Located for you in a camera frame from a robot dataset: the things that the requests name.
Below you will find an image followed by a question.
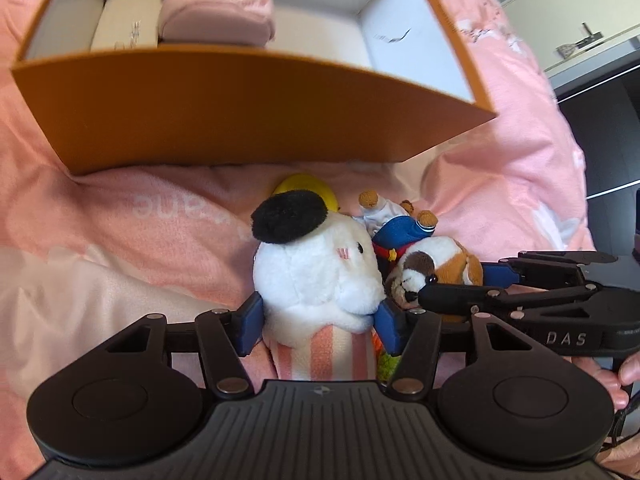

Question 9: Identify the green and yellow toy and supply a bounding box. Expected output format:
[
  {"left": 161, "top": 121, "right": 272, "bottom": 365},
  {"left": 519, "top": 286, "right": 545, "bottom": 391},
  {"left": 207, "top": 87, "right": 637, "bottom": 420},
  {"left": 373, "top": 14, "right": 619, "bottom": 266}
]
[{"left": 372, "top": 335, "right": 404, "bottom": 382}]

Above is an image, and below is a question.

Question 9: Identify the metal cabinet handle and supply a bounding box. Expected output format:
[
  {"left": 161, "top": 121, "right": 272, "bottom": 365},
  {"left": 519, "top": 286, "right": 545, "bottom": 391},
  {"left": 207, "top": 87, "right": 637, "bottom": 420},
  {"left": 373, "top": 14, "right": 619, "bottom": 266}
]
[{"left": 556, "top": 22, "right": 604, "bottom": 59}]

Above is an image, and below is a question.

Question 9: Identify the orange cardboard box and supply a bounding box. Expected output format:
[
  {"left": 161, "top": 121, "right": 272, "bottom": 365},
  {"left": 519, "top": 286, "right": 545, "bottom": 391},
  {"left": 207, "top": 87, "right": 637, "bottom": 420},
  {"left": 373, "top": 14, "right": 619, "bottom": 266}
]
[{"left": 11, "top": 0, "right": 499, "bottom": 177}]

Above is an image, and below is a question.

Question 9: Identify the pink pouch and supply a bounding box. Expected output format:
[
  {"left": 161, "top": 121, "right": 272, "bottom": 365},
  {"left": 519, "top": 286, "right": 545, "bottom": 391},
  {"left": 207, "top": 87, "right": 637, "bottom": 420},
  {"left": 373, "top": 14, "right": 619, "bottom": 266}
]
[{"left": 158, "top": 0, "right": 276, "bottom": 47}]

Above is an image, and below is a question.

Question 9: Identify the white box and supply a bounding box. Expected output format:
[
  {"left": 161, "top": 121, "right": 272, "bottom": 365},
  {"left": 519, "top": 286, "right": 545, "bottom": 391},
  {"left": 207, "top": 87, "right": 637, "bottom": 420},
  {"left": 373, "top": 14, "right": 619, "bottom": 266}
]
[{"left": 89, "top": 0, "right": 164, "bottom": 54}]

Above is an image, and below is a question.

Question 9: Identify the bear plush in blue outfit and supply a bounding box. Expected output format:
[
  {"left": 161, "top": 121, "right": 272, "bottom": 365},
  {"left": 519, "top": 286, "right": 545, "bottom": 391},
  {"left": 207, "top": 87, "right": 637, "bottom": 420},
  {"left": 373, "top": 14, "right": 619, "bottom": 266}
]
[{"left": 352, "top": 189, "right": 441, "bottom": 267}]

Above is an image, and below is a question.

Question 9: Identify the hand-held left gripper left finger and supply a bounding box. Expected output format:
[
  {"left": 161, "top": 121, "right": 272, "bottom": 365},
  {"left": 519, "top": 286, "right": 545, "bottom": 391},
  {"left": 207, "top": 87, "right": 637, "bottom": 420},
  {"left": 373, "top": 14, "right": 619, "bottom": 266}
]
[{"left": 106, "top": 292, "right": 266, "bottom": 397}]

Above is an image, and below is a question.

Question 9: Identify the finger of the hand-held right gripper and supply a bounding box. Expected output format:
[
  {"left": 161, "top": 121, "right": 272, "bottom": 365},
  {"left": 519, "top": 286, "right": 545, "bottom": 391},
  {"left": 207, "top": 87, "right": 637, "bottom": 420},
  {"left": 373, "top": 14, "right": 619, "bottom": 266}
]
[
  {"left": 417, "top": 282, "right": 604, "bottom": 329},
  {"left": 482, "top": 250, "right": 619, "bottom": 287}
]

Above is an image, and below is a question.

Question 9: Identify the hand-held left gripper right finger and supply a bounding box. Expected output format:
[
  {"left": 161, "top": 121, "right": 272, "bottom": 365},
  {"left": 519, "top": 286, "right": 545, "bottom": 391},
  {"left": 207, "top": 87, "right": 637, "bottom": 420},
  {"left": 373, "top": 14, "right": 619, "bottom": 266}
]
[{"left": 372, "top": 299, "right": 537, "bottom": 397}]

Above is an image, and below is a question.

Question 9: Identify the white plush with black beret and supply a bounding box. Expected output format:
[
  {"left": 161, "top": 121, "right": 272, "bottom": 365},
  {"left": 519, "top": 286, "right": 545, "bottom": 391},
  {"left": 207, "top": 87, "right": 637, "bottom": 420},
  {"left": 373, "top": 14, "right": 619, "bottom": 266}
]
[{"left": 251, "top": 188, "right": 386, "bottom": 382}]

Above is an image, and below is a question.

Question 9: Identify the yellow round toy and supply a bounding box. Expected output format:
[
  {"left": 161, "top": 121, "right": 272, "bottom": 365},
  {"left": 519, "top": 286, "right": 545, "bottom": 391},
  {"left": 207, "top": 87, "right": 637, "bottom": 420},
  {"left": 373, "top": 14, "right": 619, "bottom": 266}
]
[{"left": 272, "top": 173, "right": 344, "bottom": 214}]

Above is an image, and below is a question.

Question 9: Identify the brown and white dog plush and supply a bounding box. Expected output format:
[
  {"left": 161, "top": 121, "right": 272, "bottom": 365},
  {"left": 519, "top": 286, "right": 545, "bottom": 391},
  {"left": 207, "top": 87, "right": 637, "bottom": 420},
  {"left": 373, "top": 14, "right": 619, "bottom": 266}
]
[{"left": 384, "top": 237, "right": 485, "bottom": 324}]

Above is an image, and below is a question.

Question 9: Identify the person's right hand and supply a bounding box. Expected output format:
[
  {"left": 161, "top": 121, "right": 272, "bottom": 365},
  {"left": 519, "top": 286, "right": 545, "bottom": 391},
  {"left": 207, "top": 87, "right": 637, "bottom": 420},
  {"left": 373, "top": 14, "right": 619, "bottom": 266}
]
[{"left": 594, "top": 356, "right": 640, "bottom": 480}]

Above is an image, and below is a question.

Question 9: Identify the pink printed blanket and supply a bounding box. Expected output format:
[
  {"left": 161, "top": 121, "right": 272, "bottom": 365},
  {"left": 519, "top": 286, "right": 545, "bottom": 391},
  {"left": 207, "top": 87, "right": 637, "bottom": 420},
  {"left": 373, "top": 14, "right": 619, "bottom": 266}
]
[{"left": 0, "top": 0, "right": 623, "bottom": 401}]

